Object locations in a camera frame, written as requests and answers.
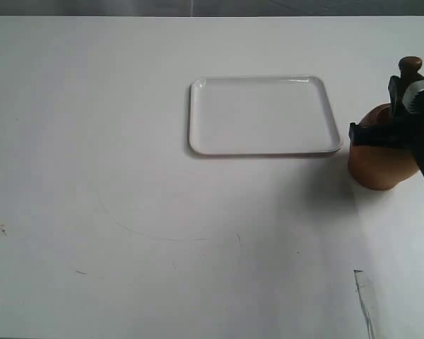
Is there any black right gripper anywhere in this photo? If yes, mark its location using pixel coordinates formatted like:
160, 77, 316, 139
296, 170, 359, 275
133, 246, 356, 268
348, 75, 424, 177

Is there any brown wooden pestle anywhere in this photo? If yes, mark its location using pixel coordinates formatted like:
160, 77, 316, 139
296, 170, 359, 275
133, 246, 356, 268
398, 56, 424, 84

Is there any brown wooden mortar bowl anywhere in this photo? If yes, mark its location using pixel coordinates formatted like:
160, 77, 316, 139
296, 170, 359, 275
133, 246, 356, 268
348, 103, 419, 191

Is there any white plastic tray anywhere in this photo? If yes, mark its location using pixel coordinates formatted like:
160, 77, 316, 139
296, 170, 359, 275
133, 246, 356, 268
188, 76, 342, 157

